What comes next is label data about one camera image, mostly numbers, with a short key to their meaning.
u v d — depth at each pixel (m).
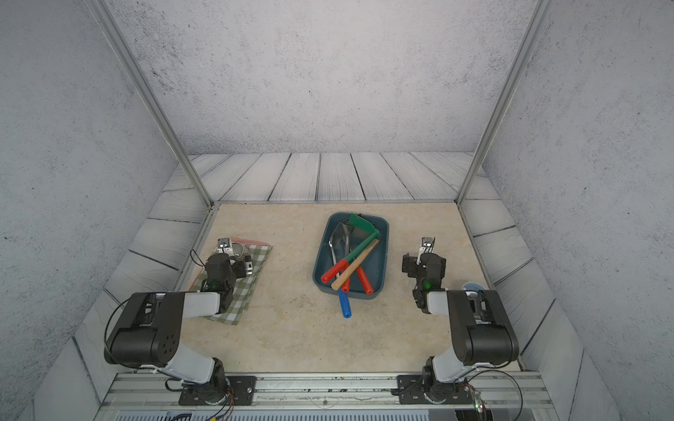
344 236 1.03
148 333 0.45
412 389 0.71
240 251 0.94
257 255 1.02
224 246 0.81
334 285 0.77
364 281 0.87
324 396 0.73
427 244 0.80
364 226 1.05
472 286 0.88
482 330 0.45
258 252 1.02
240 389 0.73
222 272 0.74
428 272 0.71
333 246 1.04
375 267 0.99
